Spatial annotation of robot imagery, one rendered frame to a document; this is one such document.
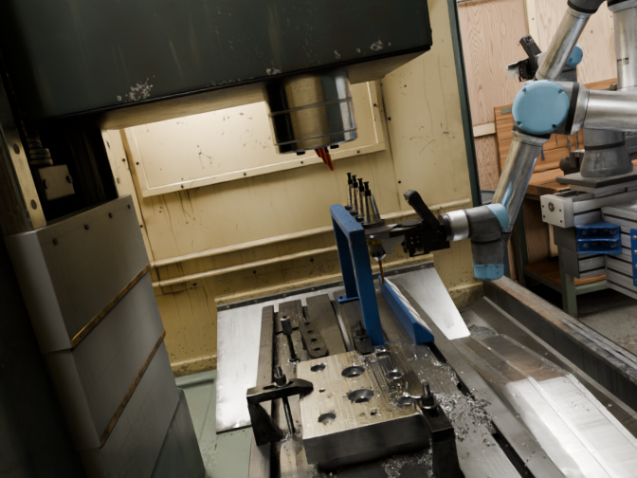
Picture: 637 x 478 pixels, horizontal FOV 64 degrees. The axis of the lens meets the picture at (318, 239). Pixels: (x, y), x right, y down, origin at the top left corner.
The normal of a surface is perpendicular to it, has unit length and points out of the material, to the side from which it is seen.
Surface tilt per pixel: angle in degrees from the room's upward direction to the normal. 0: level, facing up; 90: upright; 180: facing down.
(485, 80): 90
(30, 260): 90
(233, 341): 24
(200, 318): 90
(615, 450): 8
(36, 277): 90
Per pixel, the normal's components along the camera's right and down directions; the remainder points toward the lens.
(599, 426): -0.18, -0.92
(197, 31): 0.08, 0.20
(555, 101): -0.52, 0.24
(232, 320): -0.14, -0.79
